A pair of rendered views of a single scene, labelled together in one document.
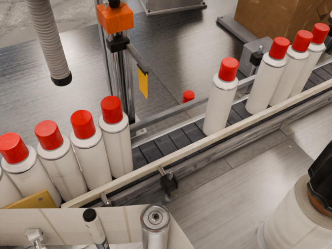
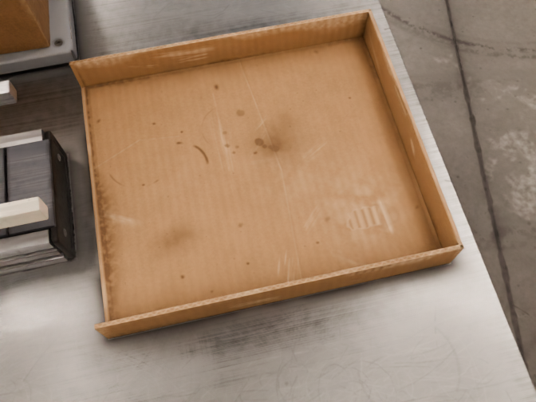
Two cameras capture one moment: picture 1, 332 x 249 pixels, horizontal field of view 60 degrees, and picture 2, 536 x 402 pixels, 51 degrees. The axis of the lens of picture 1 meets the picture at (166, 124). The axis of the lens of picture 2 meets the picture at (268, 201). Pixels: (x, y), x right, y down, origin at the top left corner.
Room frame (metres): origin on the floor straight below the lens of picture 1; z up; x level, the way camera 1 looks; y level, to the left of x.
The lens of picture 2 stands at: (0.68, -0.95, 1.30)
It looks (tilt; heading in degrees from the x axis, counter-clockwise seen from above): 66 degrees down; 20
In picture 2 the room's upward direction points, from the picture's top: straight up
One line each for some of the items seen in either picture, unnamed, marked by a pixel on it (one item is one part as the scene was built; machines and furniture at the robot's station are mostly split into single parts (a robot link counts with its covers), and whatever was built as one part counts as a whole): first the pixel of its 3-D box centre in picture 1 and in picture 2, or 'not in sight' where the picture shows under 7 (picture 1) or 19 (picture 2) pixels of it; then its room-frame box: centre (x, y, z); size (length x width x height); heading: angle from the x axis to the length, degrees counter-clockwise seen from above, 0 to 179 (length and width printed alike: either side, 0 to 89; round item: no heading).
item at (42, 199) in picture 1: (24, 215); not in sight; (0.18, 0.23, 0.94); 0.10 x 0.01 x 0.09; 122
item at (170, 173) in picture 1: (169, 186); not in sight; (0.28, -0.01, 0.89); 0.03 x 0.03 x 0.12; 32
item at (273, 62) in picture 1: (267, 79); not in sight; (0.52, -0.23, 0.98); 0.05 x 0.05 x 0.20
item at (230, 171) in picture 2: not in sight; (251, 158); (0.91, -0.85, 0.85); 0.30 x 0.26 x 0.04; 122
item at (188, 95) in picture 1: (188, 98); not in sight; (0.58, -0.06, 0.85); 0.03 x 0.03 x 0.03
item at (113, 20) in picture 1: (129, 92); not in sight; (0.38, 0.07, 1.05); 0.10 x 0.04 x 0.33; 32
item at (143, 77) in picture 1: (143, 80); not in sight; (0.36, 0.04, 1.09); 0.03 x 0.01 x 0.06; 32
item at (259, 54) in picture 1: (258, 75); not in sight; (0.61, -0.24, 0.91); 0.07 x 0.03 x 0.16; 32
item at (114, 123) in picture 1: (116, 140); not in sight; (0.32, 0.09, 0.98); 0.05 x 0.05 x 0.20
